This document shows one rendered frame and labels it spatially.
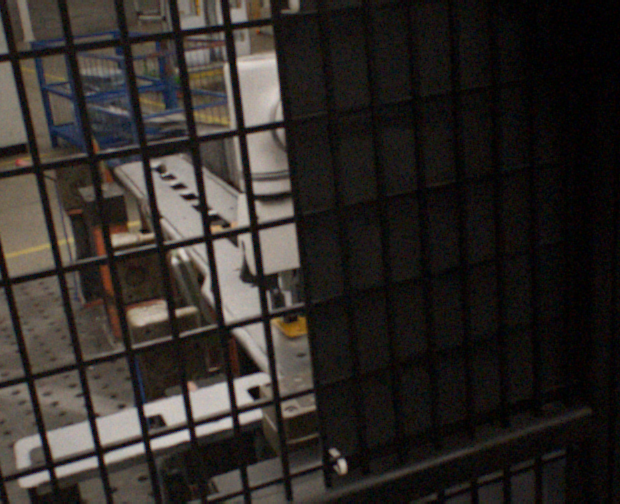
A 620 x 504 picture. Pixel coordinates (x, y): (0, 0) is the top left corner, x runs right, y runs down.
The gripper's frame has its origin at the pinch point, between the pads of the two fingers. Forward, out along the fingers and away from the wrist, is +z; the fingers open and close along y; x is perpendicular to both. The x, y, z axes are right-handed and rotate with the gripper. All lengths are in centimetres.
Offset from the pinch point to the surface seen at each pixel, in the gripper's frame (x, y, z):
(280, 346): 5.2, 3.5, 3.3
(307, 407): 30.7, 9.4, -2.8
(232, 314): -8.3, 5.6, 3.4
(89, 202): -76, 15, 1
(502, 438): 57, 5, -12
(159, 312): -4.2, 16.1, -1.3
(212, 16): -912, -246, 24
